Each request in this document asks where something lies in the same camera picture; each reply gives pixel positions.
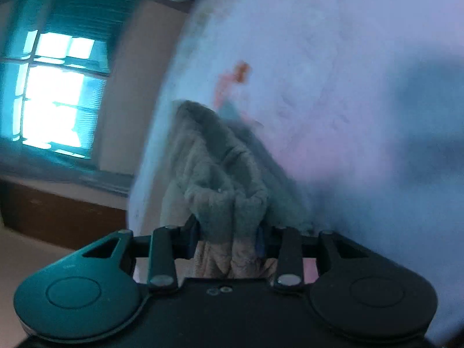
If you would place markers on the grey window curtain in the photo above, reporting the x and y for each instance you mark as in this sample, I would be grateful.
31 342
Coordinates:
34 163

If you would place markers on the bright barred window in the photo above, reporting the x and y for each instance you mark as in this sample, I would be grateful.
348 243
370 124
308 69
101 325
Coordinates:
56 58

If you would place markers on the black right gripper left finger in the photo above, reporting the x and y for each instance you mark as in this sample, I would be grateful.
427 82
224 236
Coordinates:
167 244

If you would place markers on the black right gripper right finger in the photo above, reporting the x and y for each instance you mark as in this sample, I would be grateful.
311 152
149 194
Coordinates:
285 246

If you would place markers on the beige fleece pant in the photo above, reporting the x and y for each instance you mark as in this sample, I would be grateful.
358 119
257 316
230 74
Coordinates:
219 172

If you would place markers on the pink floral bed sheet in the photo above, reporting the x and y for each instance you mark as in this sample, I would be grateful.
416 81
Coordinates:
360 102

